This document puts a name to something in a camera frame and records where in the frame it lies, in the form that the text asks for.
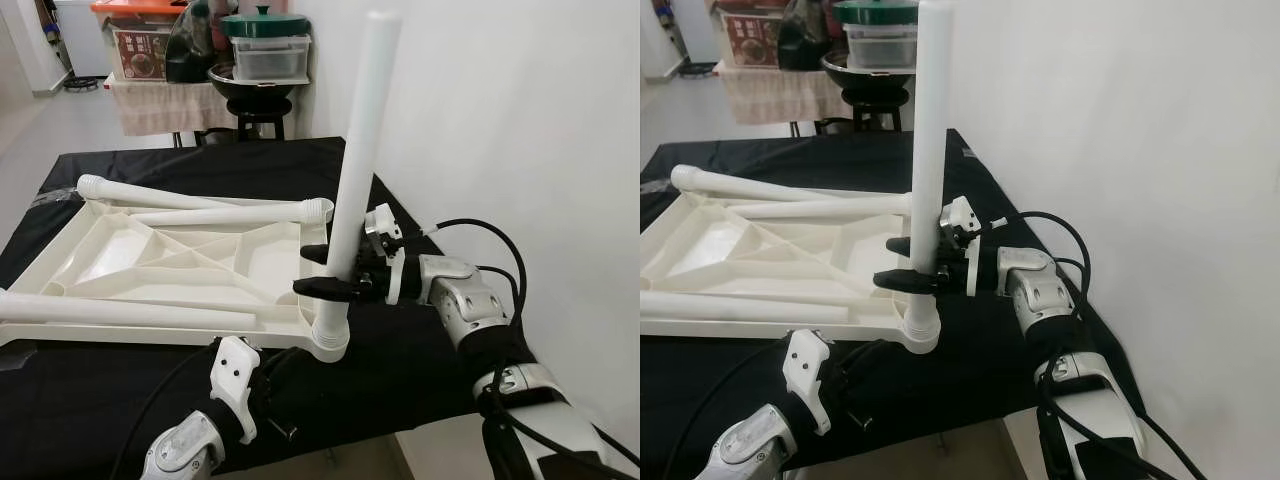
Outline white plastic table top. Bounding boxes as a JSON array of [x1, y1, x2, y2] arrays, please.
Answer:
[[0, 195, 351, 363], [640, 185, 941, 354]]

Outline black tablecloth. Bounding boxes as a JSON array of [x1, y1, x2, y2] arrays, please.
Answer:
[[0, 137, 541, 480], [640, 128, 1151, 480]]

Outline beige cloth covered table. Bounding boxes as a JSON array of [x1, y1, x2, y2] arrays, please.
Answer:
[[718, 65, 846, 126], [105, 75, 236, 136]]

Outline clear plastic storage box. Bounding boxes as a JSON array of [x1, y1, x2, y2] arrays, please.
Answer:
[[843, 22, 919, 71], [230, 33, 309, 81]]

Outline black bag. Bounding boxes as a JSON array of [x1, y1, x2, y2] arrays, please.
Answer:
[[165, 0, 231, 83], [778, 0, 846, 71]]

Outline green pot lid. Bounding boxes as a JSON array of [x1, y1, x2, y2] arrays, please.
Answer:
[[832, 0, 921, 26], [220, 5, 311, 39]]

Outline orange-lidded storage box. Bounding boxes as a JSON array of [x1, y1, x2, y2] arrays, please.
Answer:
[[715, 0, 796, 71], [90, 0, 186, 81]]

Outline clear plastic bag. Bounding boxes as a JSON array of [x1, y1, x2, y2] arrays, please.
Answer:
[[28, 188, 83, 211]]

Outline white cabinet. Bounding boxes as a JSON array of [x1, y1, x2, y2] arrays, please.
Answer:
[[655, 0, 716, 66], [55, 0, 106, 79]]

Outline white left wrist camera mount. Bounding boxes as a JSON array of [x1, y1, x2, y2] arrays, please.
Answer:
[[785, 328, 834, 437], [209, 336, 263, 446]]

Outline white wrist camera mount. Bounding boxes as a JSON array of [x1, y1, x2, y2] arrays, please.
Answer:
[[785, 328, 834, 437], [209, 336, 263, 446], [363, 202, 406, 306], [938, 195, 986, 296]]

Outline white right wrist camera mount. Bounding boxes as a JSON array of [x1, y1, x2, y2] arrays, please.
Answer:
[[363, 202, 406, 306], [938, 195, 986, 296]]

